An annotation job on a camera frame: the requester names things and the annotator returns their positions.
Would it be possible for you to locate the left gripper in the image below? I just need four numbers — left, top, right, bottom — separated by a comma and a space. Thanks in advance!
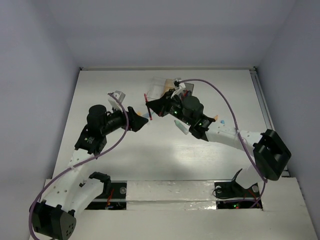
100, 102, 147, 136

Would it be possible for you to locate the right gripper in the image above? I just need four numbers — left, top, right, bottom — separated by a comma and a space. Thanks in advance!
147, 90, 193, 126

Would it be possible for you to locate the red patterned pen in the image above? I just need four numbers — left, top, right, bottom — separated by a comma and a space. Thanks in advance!
143, 93, 153, 121

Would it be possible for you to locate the green glue tube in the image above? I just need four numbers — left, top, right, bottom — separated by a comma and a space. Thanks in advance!
174, 120, 189, 135

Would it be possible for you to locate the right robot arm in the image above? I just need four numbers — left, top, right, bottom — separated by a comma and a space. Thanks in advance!
146, 92, 292, 196

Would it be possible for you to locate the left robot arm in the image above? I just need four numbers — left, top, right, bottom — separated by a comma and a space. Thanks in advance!
29, 104, 148, 240

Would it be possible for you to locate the clear plastic container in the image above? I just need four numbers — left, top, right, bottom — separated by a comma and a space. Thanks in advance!
146, 76, 166, 101

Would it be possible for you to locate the orange plastic container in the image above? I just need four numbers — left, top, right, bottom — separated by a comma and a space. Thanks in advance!
163, 79, 175, 93

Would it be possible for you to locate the dark grey plastic container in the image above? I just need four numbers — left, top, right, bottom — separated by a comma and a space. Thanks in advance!
183, 82, 194, 96

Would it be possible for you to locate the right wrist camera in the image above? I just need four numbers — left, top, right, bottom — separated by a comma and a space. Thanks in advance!
171, 78, 186, 98

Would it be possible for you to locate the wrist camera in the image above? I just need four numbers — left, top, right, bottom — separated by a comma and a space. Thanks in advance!
171, 78, 186, 98
108, 90, 126, 104

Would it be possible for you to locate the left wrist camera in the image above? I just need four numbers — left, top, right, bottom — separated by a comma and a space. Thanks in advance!
108, 90, 126, 104

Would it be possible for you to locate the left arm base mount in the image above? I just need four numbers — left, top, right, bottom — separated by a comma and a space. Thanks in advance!
86, 181, 127, 210

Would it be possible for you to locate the aluminium rail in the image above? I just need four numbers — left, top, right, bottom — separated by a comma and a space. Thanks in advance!
249, 70, 292, 181

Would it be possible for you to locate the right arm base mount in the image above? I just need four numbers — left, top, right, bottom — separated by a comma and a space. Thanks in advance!
212, 169, 263, 210

